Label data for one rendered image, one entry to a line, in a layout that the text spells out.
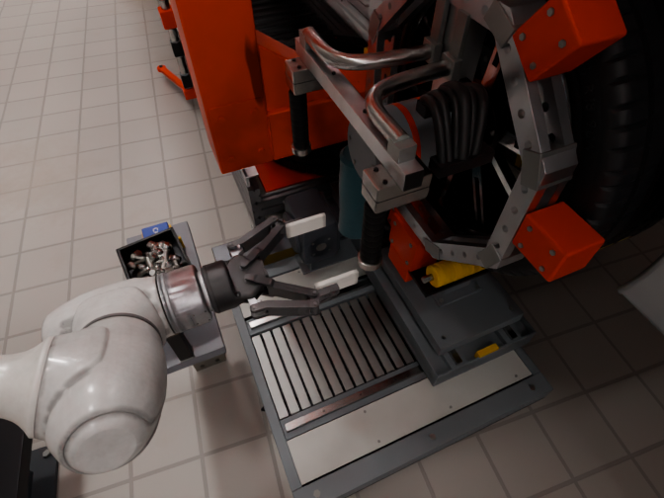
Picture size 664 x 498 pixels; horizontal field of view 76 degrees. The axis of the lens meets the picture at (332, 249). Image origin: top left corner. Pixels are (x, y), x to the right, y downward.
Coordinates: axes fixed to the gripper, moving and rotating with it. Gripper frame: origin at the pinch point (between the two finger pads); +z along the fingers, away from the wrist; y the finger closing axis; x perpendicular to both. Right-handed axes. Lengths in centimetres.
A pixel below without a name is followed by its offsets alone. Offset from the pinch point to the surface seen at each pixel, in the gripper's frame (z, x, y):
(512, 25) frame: 27.5, 28.3, -4.5
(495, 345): 51, -64, 7
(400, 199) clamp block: 9.8, 9.5, 2.3
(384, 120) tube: 9.6, 18.8, -4.2
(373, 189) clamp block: 5.8, 12.0, 1.2
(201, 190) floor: -15, -83, -116
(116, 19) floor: -32, -83, -316
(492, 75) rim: 38.3, 13.2, -15.6
